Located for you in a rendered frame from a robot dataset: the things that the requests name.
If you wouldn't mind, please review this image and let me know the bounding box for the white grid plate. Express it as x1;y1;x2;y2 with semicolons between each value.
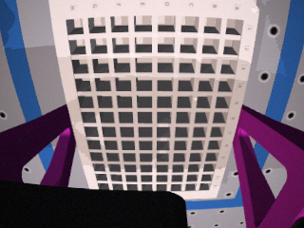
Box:
48;0;259;200

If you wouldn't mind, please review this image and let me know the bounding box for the blue tape outline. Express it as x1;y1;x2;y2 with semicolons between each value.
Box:
0;0;304;210

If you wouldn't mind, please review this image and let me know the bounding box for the grey flat base plate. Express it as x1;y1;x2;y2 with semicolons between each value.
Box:
0;0;304;228

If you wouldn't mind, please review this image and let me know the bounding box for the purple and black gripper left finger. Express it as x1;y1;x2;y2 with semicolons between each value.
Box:
0;104;76;187

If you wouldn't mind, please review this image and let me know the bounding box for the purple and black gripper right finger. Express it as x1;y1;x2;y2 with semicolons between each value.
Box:
233;104;304;228

